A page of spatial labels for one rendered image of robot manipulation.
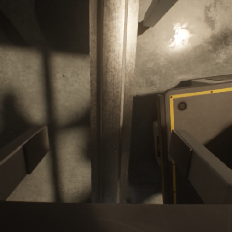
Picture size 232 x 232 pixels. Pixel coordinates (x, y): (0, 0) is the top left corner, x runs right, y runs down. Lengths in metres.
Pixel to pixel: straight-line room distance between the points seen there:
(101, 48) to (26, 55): 0.90
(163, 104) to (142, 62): 0.37
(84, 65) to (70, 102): 0.24
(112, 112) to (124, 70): 0.06
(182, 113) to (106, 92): 0.55
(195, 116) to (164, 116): 0.14
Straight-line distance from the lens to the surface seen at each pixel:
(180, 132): 0.16
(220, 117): 0.83
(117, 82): 0.22
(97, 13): 0.25
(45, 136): 0.17
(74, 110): 1.04
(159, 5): 0.68
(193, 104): 0.76
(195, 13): 1.12
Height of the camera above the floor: 0.98
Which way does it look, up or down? 74 degrees down
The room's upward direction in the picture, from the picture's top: 178 degrees clockwise
